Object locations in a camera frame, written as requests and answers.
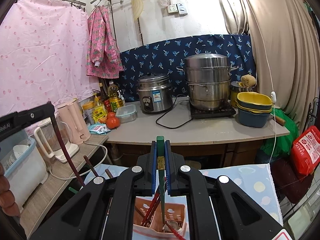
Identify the red tomato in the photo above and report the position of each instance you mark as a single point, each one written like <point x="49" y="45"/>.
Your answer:
<point x="112" y="121"/>

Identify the dark soy sauce bottle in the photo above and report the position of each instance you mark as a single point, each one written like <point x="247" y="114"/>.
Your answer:
<point x="105" y="99"/>

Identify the person left hand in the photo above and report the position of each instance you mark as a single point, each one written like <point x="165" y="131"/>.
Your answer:
<point x="7" y="198"/>

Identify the silver rice cooker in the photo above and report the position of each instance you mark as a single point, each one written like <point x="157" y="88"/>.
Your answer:
<point x="154" y="92"/>

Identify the green chopstick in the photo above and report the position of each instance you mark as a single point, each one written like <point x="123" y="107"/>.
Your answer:
<point x="73" y="190"/>
<point x="161" y="173"/>

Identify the pink electric kettle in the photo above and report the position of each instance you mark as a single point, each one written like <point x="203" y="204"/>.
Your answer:
<point x="70" y="113"/>

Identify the purple chopstick gold band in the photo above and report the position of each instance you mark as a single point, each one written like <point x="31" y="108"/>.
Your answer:
<point x="107" y="171"/>

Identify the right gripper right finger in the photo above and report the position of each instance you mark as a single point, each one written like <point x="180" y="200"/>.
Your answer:
<point x="167" y="157"/>

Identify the yellow label bottle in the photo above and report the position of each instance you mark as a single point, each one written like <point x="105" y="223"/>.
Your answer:
<point x="99" y="111"/>

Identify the loofah sponge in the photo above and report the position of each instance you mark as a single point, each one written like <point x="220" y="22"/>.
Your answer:
<point x="248" y="81"/>

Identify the blue tissue packet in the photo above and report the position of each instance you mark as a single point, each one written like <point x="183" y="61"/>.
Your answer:
<point x="99" y="129"/>

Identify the red plastic bag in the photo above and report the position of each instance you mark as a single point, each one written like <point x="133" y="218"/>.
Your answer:
<point x="305" y="152"/>

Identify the beige curtain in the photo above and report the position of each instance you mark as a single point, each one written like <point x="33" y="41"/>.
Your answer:
<point x="285" y="47"/>

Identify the white ceramic soup spoon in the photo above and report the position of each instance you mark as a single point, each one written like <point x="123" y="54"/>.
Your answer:
<point x="171" y="224"/>

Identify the pink floral garment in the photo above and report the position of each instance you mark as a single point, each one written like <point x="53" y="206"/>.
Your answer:
<point x="103" y="56"/>

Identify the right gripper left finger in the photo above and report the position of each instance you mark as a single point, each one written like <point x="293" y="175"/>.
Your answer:
<point x="153" y="165"/>

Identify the blue planet tablecloth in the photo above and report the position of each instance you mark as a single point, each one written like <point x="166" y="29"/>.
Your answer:
<point x="255" y="180"/>

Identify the maroon chopstick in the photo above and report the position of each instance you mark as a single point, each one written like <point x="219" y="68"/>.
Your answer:
<point x="63" y="148"/>

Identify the black induction cooktop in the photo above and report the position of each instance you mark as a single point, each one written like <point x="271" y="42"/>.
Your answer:
<point x="224" y="111"/>

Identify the navy patterned cloth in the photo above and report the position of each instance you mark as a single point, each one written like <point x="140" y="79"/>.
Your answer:
<point x="164" y="57"/>

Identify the stainless steel steamer pot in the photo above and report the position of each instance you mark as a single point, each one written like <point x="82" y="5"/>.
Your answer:
<point x="208" y="77"/>

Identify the pink perforated utensil basket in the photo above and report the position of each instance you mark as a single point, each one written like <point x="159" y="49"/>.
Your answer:
<point x="154" y="229"/>

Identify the pink curtain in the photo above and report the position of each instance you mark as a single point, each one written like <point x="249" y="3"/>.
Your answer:
<point x="43" y="55"/>

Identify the stacked yellow blue basins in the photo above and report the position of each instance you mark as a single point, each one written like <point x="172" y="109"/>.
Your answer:
<point x="254" y="109"/>

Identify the clear food container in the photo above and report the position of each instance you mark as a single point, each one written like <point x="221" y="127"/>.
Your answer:
<point x="126" y="113"/>

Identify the red chopstick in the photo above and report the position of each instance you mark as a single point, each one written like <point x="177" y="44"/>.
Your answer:
<point x="153" y="206"/>
<point x="176" y="234"/>

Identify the cooking oil bottle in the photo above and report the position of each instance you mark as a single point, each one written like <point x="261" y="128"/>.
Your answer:
<point x="114" y="96"/>

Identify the wall power socket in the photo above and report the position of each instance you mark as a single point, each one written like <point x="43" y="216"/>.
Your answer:
<point x="178" y="8"/>

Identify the white dish drainer box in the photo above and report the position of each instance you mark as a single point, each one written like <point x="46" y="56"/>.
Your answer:
<point x="24" y="167"/>

